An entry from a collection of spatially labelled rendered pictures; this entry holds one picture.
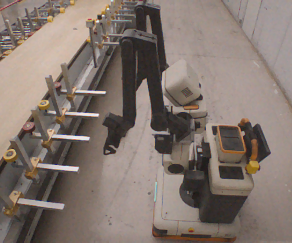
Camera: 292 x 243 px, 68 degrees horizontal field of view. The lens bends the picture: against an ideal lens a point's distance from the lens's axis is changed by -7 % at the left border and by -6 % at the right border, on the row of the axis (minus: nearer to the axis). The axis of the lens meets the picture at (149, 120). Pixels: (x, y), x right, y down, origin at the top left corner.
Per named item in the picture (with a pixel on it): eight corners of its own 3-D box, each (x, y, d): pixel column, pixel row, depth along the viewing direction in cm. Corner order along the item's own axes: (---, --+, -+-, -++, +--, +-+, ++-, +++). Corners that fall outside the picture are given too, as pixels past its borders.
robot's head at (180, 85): (199, 74, 125) (182, 55, 118) (203, 97, 109) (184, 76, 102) (178, 88, 132) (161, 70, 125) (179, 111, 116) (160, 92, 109)
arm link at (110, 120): (133, 125, 103) (135, 112, 110) (110, 113, 100) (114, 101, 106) (120, 139, 111) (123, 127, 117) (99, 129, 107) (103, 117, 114)
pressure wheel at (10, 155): (10, 172, 133) (3, 160, 125) (10, 162, 138) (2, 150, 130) (23, 168, 136) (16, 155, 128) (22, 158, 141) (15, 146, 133)
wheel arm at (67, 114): (99, 117, 174) (98, 113, 171) (98, 120, 172) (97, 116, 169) (46, 114, 176) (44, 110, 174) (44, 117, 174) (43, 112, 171)
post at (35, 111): (57, 157, 164) (37, 105, 132) (55, 160, 162) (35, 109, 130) (53, 156, 164) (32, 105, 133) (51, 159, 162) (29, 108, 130)
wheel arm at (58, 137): (90, 140, 155) (89, 136, 152) (89, 144, 153) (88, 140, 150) (32, 136, 157) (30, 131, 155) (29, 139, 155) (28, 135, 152)
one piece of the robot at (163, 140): (178, 124, 154) (181, 98, 140) (178, 155, 134) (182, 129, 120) (153, 122, 155) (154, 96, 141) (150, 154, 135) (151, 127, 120)
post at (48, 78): (66, 126, 178) (51, 73, 147) (65, 129, 176) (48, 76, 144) (62, 126, 179) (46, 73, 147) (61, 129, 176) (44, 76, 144)
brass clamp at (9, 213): (25, 196, 121) (22, 191, 118) (14, 218, 111) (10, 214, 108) (15, 194, 121) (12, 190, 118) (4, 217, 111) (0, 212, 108)
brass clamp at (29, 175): (43, 162, 141) (40, 157, 137) (34, 180, 130) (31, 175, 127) (34, 161, 141) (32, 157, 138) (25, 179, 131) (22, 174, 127)
